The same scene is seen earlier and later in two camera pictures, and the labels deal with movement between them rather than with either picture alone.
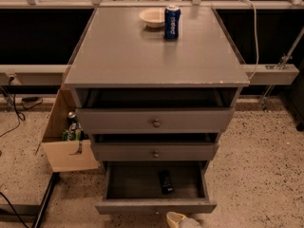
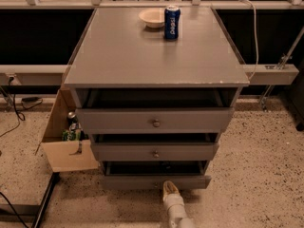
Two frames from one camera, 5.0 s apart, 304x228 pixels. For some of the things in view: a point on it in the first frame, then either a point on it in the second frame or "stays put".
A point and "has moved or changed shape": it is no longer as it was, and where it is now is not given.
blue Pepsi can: x=172 y=22 stays put
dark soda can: x=71 y=118 stays put
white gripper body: x=176 y=219 to x=173 y=199
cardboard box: x=66 y=155 stays put
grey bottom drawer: x=132 y=187 has moved or changed shape
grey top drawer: x=155 y=120 stays put
